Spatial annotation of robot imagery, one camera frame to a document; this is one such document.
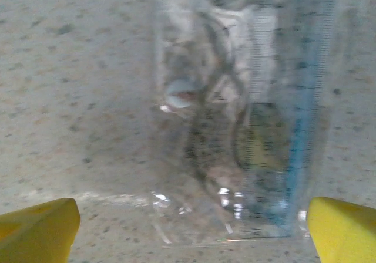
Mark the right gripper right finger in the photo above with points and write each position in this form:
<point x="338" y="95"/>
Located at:
<point x="343" y="233"/>

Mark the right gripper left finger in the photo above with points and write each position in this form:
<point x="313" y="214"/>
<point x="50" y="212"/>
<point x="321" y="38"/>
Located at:
<point x="35" y="233"/>

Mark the clear bag of rulers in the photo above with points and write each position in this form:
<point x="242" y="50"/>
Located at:
<point x="205" y="128"/>

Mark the blue transparent ruler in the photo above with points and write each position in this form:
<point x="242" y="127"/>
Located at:
<point x="305" y="128"/>

